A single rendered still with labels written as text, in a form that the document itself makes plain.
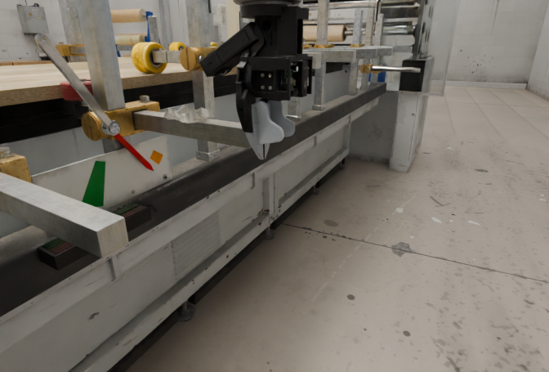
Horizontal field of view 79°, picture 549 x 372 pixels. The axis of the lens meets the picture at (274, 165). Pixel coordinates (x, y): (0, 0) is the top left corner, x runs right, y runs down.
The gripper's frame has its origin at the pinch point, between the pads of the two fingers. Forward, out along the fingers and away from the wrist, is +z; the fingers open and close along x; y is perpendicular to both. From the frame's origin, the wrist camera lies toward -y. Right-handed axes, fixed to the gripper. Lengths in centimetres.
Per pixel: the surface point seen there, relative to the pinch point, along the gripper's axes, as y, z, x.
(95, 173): -26.0, 5.1, -10.7
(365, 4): -49, -43, 229
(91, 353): -53, 65, -7
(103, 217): -2.5, 0.4, -24.6
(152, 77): -46, -7, 21
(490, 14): 46, -73, 868
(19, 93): -46.1, -7.1, -10.2
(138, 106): -26.0, -4.7, -0.3
